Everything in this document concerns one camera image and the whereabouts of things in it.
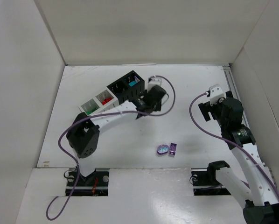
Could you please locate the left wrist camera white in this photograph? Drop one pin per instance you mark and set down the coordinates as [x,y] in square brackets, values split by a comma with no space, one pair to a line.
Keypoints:
[154,80]

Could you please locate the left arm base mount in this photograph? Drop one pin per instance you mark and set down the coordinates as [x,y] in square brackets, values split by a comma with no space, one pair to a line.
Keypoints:
[94,185]

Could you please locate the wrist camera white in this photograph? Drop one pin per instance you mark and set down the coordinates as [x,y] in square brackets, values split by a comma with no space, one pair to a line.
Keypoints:
[154,80]
[215,94]

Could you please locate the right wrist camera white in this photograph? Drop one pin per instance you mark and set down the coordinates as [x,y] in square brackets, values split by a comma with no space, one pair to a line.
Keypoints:
[215,94]

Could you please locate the red long lego brick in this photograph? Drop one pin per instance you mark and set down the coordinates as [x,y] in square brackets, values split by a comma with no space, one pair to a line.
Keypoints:
[106,101]

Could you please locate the teal rounded lego brick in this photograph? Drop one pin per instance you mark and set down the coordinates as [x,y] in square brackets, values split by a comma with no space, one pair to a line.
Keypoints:
[132,83]

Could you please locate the lilac oval paw lego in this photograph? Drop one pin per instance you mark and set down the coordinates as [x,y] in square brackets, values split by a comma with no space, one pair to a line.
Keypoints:
[162,149]

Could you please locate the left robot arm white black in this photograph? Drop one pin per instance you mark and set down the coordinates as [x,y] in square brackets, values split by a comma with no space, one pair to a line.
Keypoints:
[84,135]

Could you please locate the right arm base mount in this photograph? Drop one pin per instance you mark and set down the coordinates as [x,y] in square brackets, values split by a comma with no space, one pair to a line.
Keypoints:
[204,180]

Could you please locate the white slotted double container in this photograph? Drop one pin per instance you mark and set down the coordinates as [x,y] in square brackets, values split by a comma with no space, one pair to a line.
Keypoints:
[94,103]

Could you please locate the purple lego brick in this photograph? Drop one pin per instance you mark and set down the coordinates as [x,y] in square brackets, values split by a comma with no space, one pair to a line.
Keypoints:
[172,149]

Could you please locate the black slotted double container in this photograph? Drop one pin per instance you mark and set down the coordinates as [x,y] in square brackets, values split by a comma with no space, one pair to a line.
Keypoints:
[121,89]

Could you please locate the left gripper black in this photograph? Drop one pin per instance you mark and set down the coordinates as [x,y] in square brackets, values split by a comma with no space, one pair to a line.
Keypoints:
[140,113]

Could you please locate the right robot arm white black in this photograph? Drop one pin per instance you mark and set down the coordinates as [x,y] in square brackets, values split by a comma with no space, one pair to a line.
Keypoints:
[258,195]

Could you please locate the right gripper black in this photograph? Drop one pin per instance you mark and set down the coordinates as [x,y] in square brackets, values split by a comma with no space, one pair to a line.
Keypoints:
[205,111]

